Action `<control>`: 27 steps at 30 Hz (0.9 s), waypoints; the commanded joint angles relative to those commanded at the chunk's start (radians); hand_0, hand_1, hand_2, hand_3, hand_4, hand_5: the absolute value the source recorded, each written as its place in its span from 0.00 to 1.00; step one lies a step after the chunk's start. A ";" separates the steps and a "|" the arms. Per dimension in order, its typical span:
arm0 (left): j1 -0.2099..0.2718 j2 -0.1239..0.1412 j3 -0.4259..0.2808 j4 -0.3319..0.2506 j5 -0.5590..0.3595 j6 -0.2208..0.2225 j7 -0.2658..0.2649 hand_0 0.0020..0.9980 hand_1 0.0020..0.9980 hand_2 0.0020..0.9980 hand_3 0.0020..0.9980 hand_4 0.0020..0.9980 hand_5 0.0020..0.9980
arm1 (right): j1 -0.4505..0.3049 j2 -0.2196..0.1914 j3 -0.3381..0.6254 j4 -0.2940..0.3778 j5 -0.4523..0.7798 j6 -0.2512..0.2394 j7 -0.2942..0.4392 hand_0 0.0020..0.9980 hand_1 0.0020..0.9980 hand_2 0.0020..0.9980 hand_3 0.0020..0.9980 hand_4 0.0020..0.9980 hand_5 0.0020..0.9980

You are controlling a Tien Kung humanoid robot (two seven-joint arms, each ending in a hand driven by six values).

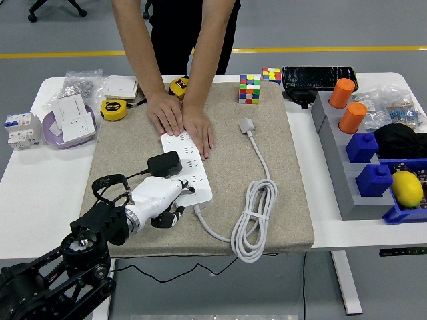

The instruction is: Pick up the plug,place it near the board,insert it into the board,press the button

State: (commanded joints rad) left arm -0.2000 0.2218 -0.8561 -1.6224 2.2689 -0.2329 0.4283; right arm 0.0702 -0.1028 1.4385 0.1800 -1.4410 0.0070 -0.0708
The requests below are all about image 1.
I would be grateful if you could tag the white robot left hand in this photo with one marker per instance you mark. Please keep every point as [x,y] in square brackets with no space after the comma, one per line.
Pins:
[153,196]

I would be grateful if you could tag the person's left hand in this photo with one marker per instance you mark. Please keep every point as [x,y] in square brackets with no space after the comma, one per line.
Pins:
[198,130]

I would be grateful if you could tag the person's right hand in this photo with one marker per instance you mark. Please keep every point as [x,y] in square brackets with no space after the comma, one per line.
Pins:
[163,113]

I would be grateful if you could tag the black plug adapter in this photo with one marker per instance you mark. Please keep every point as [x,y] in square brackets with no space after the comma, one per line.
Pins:
[165,163]

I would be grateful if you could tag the white power strip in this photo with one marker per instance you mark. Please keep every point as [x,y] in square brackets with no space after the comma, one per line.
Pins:
[197,186]

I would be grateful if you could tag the person's right forearm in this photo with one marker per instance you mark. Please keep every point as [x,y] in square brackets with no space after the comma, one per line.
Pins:
[140,43]

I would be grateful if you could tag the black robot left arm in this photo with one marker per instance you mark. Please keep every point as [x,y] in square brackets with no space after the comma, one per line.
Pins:
[100,220]

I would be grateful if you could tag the person's left forearm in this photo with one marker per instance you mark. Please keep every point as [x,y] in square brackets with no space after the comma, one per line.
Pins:
[210,50]

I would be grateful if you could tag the dark circuit board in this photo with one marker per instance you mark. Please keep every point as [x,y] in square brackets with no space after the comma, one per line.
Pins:
[421,180]

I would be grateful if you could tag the yellow tape measure red label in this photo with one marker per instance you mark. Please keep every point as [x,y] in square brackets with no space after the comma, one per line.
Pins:
[177,87]

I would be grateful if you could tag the large colourful puzzle cube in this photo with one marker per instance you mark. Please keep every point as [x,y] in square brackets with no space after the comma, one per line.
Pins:
[248,90]

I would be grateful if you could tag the grey-brown mat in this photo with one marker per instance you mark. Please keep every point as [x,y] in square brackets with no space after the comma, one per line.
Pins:
[267,150]

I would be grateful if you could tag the person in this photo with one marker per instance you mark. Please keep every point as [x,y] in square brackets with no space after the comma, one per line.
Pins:
[180,30]

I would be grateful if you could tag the white socket panel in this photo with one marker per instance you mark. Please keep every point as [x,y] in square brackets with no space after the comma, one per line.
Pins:
[78,128]

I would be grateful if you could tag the clear bag of metal screws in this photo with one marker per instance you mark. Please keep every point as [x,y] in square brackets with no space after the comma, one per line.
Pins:
[78,86]

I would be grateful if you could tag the small colourful puzzle cube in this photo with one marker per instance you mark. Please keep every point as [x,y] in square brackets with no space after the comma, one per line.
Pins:
[271,76]

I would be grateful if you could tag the black office chair base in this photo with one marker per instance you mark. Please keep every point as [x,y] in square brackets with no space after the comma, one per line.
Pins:
[32,17]
[146,15]

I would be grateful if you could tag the purple bowl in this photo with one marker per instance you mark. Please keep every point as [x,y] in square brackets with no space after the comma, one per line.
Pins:
[50,133]

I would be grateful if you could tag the black wrapped tray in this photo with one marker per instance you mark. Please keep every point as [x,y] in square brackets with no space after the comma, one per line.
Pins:
[313,78]

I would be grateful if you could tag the white circuit breaker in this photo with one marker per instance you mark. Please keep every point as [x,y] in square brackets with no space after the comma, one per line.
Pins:
[20,131]

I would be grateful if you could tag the orange cylinder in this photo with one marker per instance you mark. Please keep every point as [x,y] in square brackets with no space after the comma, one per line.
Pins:
[352,118]
[341,93]

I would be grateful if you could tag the grey block holder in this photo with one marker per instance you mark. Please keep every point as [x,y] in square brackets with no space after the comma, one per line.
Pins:
[347,186]

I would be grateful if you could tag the blue block with knob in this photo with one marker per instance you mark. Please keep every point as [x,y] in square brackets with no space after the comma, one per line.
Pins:
[362,148]
[373,181]

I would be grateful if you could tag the clear bag of small parts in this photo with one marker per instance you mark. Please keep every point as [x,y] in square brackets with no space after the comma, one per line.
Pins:
[377,116]

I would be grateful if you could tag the black cloth cap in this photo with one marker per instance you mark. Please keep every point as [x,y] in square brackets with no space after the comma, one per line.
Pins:
[397,140]

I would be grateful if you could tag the clear bag of blue resistors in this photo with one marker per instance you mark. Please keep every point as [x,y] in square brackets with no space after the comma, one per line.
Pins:
[405,115]

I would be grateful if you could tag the yellow lemon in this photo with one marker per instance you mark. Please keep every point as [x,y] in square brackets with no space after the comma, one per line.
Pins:
[406,189]

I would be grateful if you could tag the blue plastic bin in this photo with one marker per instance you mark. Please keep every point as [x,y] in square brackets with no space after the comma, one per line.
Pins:
[400,216]

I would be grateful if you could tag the black table control panel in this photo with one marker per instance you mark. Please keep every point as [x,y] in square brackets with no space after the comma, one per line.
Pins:
[400,252]

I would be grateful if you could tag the white wall switch box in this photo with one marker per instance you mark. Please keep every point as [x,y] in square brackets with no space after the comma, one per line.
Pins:
[118,87]

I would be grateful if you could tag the white switch panel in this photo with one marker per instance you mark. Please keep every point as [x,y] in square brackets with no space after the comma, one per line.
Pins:
[68,108]

